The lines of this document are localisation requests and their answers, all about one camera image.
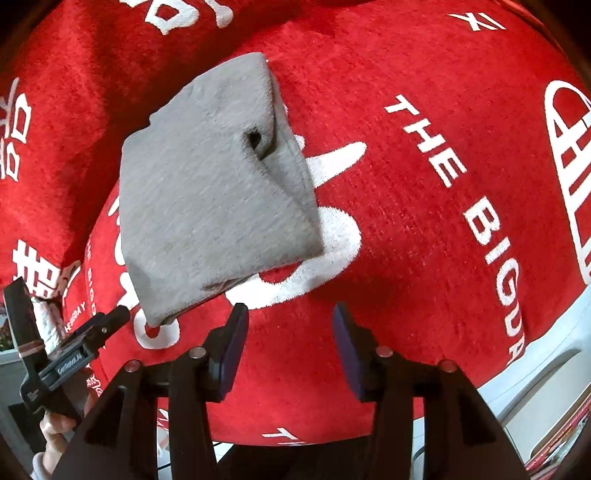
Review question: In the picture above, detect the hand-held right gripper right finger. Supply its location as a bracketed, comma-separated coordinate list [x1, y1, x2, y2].
[331, 302, 532, 480]

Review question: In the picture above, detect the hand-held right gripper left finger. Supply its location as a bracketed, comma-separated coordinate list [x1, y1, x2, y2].
[52, 302, 251, 480]

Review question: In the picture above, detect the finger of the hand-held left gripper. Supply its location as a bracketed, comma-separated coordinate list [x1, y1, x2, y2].
[68, 305, 133, 354]

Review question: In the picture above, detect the grey knit garment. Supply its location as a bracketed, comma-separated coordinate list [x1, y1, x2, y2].
[117, 52, 325, 328]

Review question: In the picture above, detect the person's left forearm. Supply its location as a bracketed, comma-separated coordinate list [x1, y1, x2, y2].
[28, 452, 63, 480]

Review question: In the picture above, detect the person's left hand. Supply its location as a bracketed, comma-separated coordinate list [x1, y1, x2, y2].
[39, 408, 78, 464]

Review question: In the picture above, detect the red printed blanket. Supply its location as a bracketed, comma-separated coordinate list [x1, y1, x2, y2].
[60, 0, 591, 448]

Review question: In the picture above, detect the light grey plastic furniture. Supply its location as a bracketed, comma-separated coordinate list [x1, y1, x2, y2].
[475, 295, 591, 467]

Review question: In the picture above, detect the red blanket with white characters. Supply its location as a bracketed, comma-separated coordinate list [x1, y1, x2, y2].
[0, 0, 333, 305]

